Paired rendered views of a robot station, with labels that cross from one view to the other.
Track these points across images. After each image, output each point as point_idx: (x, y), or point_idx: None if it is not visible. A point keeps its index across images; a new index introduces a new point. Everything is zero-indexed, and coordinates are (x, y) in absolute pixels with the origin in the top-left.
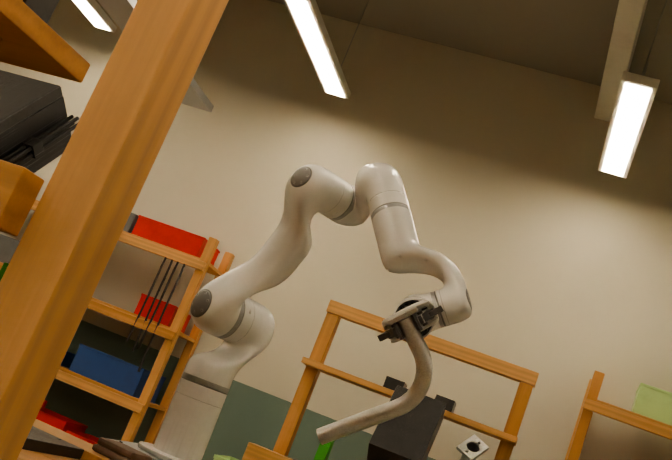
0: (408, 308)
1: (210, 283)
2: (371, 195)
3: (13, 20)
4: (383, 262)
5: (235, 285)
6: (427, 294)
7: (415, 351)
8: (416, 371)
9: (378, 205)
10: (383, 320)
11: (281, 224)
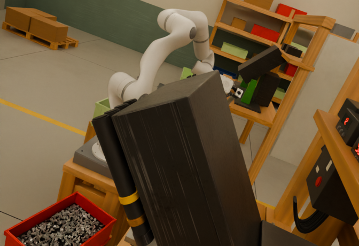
0: (232, 86)
1: (144, 89)
2: (204, 33)
3: None
4: (202, 59)
5: (152, 84)
6: (210, 66)
7: (234, 98)
8: (231, 101)
9: (206, 38)
10: (228, 92)
11: (168, 48)
